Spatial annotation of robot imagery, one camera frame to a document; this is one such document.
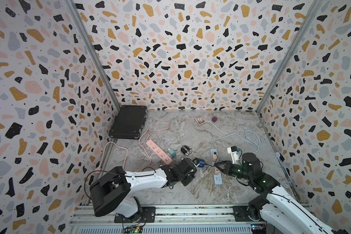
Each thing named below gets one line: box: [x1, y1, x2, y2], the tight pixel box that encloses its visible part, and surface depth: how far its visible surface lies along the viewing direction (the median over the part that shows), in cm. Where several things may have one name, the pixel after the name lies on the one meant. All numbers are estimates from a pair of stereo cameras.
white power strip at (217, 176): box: [210, 148, 223, 186], surface depth 85 cm
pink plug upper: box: [212, 152, 217, 162], surface depth 89 cm
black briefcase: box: [108, 105, 148, 140], surface depth 112 cm
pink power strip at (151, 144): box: [145, 139, 173, 165], surface depth 97 cm
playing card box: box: [193, 114, 207, 126], surface depth 116 cm
